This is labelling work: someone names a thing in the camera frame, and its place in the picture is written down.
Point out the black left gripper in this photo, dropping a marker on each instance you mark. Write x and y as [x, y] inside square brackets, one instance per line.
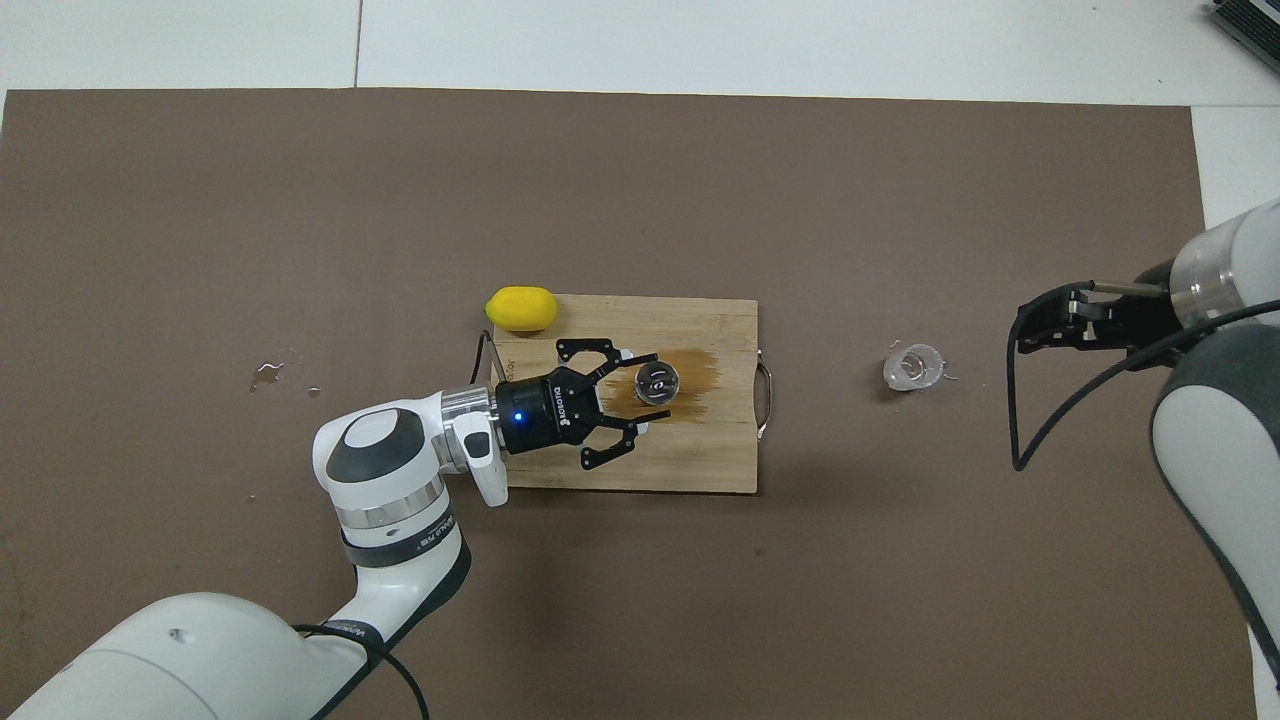
[545, 415]

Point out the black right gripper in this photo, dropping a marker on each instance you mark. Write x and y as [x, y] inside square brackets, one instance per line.
[1135, 320]

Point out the steel double jigger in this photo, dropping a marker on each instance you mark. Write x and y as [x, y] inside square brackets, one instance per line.
[657, 383]

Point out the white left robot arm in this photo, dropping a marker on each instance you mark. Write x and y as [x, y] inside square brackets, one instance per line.
[380, 470]

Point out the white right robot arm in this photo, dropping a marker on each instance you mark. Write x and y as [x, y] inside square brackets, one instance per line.
[1215, 440]

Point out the wooden cutting board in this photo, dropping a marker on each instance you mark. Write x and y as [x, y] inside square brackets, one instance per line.
[700, 440]

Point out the yellow lemon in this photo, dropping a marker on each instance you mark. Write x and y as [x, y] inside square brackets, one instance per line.
[521, 308]

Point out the brown table mat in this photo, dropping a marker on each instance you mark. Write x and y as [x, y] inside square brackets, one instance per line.
[300, 250]

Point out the grey ribbed metal device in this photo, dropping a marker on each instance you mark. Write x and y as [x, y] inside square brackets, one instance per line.
[1250, 25]

